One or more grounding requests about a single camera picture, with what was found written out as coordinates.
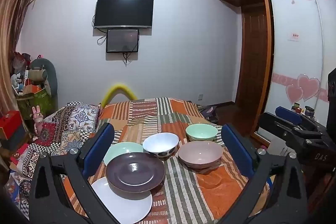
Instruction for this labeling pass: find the pink bowl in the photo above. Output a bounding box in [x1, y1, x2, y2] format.
[178, 140, 224, 169]

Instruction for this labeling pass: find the pink bunny toy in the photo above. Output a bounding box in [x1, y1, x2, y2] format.
[31, 105, 45, 134]

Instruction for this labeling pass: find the striped patchwork blanket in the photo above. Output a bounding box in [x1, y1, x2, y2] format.
[60, 97, 271, 224]

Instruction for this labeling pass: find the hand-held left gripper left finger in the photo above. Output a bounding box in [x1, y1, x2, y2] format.
[29, 122, 121, 224]

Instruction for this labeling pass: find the mint green plate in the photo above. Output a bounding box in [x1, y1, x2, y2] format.
[103, 142, 144, 167]

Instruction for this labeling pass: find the dark box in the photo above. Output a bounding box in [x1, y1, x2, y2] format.
[0, 130, 29, 153]

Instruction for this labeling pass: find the patterned pillow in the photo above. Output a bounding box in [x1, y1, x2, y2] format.
[10, 101, 102, 219]

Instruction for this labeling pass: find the dark purple plate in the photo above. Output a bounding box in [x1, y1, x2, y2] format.
[105, 152, 166, 193]

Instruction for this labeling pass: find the pile of toys and bags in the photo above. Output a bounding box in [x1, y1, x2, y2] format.
[10, 52, 30, 96]

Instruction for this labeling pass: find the white sliding door with hearts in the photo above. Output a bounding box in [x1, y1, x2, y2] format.
[309, 0, 336, 104]
[266, 0, 325, 135]

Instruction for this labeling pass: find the white bowl with dark spots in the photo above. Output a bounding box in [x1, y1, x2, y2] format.
[142, 132, 179, 161]

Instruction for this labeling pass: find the wooden room door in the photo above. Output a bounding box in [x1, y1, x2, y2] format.
[234, 2, 268, 110]

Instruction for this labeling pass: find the mint green bowl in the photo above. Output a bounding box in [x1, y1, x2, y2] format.
[185, 123, 218, 142]

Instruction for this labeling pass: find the yellow foam tube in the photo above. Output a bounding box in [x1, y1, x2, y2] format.
[101, 83, 137, 109]

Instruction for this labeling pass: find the purple bag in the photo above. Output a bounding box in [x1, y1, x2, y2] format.
[197, 105, 218, 123]

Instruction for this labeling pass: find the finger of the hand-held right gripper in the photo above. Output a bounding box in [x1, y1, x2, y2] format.
[275, 106, 326, 133]
[258, 112, 315, 146]

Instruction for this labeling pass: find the black wall television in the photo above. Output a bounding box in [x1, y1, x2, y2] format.
[94, 0, 154, 29]

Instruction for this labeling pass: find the striped brown curtain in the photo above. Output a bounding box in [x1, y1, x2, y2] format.
[0, 0, 41, 114]

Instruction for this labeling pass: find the white plate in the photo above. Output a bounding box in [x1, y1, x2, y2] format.
[91, 176, 153, 224]

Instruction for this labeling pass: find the green cardboard box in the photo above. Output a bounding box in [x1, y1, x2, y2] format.
[17, 88, 54, 119]

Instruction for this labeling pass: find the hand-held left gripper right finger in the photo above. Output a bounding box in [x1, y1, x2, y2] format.
[221, 123, 307, 224]

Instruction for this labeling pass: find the small black monitor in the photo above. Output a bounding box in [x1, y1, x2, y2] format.
[106, 28, 139, 53]

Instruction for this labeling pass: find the red box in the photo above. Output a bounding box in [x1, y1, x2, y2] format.
[0, 110, 23, 140]

